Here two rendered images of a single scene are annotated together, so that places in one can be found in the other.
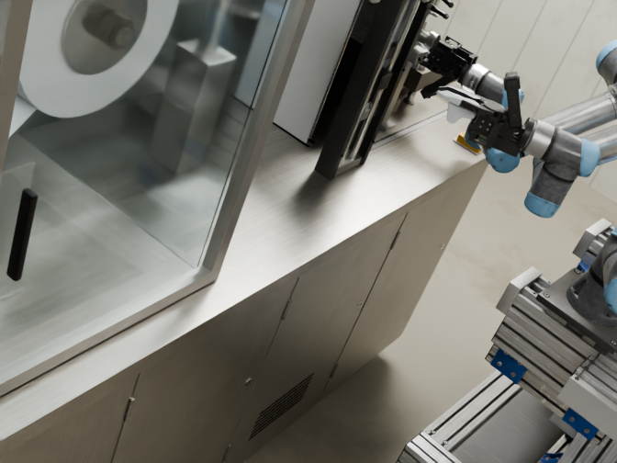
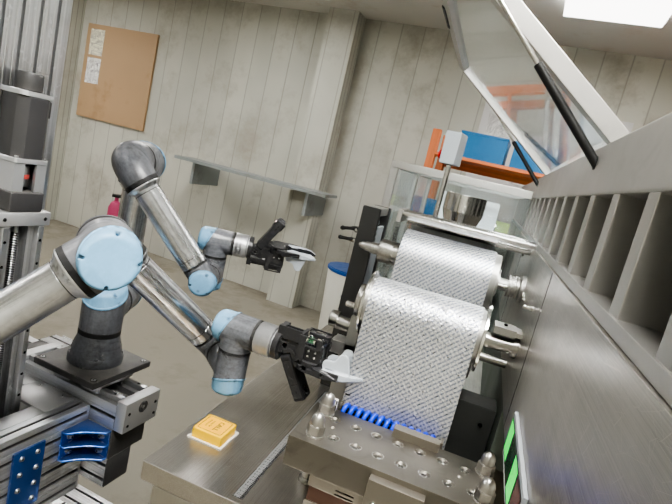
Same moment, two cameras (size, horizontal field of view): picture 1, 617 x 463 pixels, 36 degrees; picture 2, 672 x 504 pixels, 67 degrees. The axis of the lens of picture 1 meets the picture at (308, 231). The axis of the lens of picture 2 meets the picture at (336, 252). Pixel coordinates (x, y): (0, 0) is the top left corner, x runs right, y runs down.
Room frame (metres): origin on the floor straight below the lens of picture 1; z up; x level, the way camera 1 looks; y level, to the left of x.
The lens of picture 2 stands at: (3.49, -0.31, 1.54)
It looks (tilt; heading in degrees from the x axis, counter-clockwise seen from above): 10 degrees down; 172
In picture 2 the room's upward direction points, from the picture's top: 14 degrees clockwise
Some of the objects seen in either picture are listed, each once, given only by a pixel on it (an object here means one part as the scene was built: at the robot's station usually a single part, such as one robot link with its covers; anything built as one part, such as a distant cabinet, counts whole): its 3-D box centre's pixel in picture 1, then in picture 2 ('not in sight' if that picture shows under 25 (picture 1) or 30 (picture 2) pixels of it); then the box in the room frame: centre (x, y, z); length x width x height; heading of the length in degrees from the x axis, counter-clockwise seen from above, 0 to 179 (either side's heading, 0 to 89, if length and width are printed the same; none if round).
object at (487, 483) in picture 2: not in sight; (486, 489); (2.74, 0.15, 1.05); 0.04 x 0.04 x 0.04
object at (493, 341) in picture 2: not in sight; (500, 343); (2.52, 0.21, 1.25); 0.07 x 0.04 x 0.04; 66
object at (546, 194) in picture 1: (548, 186); (210, 272); (1.91, -0.45, 1.12); 0.11 x 0.08 x 0.11; 178
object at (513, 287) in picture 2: not in sight; (508, 286); (2.29, 0.31, 1.33); 0.07 x 0.07 x 0.07; 66
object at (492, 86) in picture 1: (499, 95); (238, 330); (2.35, -0.33, 1.11); 0.11 x 0.08 x 0.09; 66
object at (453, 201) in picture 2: not in sight; (464, 203); (1.79, 0.33, 1.50); 0.14 x 0.14 x 0.06
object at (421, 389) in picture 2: not in sight; (402, 386); (2.51, 0.04, 1.11); 0.23 x 0.01 x 0.18; 66
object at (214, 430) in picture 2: (473, 141); (214, 430); (2.46, -0.33, 0.91); 0.07 x 0.07 x 0.02; 66
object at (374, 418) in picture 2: not in sight; (389, 426); (2.53, 0.03, 1.03); 0.21 x 0.04 x 0.03; 66
